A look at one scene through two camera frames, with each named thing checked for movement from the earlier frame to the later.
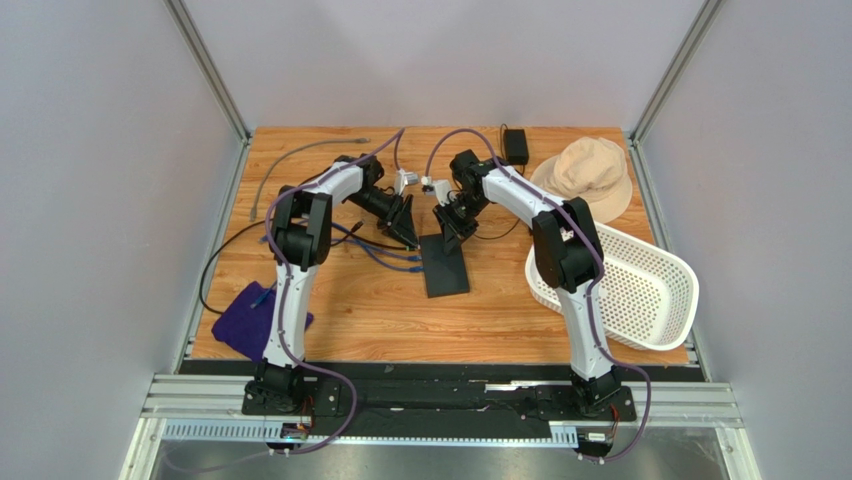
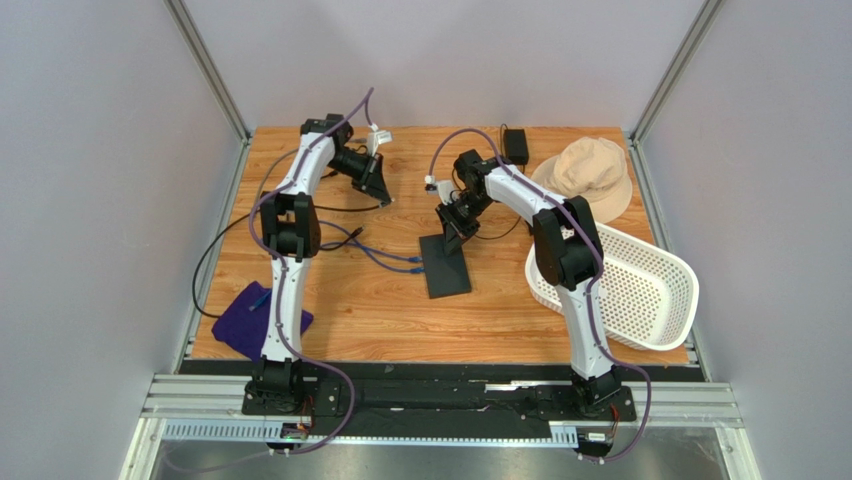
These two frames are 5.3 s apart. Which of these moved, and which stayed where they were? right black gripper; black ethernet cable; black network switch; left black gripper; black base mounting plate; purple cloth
Moved: left black gripper; black ethernet cable
Stayed: right black gripper; black network switch; purple cloth; black base mounting plate
